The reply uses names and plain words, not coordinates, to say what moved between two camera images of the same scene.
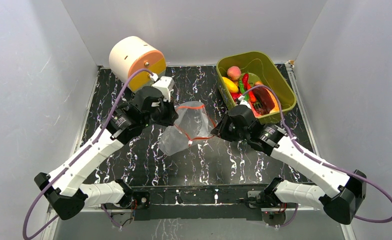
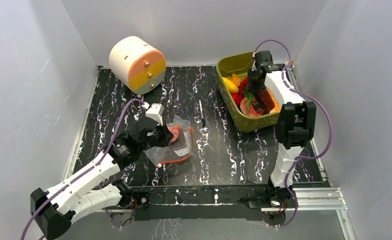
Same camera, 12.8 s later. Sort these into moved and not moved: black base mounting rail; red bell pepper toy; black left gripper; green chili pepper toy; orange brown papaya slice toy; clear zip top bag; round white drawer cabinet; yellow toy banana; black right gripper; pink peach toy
Moved: black right gripper; clear zip top bag; black left gripper; green chili pepper toy; pink peach toy
Not moved: round white drawer cabinet; orange brown papaya slice toy; red bell pepper toy; black base mounting rail; yellow toy banana
